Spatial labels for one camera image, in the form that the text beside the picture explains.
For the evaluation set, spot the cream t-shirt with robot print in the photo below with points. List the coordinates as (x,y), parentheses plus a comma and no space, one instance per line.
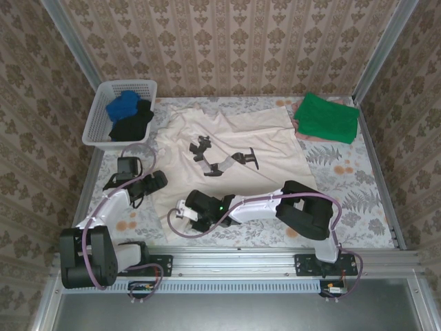
(241,131)

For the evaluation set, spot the aluminium corner post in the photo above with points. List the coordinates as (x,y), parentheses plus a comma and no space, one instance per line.
(68,31)
(391,34)

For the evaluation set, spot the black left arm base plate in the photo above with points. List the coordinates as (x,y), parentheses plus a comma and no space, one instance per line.
(165,265)

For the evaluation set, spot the long aluminium mounting rail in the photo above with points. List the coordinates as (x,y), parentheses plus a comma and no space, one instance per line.
(234,262)

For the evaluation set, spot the blue t-shirt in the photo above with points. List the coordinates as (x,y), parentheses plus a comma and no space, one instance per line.
(120,107)

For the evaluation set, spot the small green circuit board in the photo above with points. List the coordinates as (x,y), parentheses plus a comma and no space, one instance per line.
(141,287)
(336,290)

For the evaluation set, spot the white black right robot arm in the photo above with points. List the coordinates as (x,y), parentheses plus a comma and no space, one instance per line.
(255,208)

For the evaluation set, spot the black t-shirt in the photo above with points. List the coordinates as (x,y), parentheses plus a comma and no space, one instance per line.
(132,125)

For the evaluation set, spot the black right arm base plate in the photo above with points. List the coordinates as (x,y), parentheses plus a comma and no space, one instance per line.
(303,265)

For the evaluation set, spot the green folded t-shirt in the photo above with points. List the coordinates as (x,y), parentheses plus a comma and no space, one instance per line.
(327,117)

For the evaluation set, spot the pink folded t-shirt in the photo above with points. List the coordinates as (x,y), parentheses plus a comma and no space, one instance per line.
(305,137)

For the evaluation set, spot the floral tablecloth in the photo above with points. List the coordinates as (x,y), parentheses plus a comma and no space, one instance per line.
(365,193)

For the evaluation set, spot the grey steel sheet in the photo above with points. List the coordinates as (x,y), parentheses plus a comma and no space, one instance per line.
(241,313)

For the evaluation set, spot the aluminium lower frame bar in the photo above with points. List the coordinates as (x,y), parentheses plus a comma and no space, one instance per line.
(422,303)
(46,307)

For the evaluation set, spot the white plastic laundry basket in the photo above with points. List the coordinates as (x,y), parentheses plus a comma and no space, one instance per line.
(120,86)

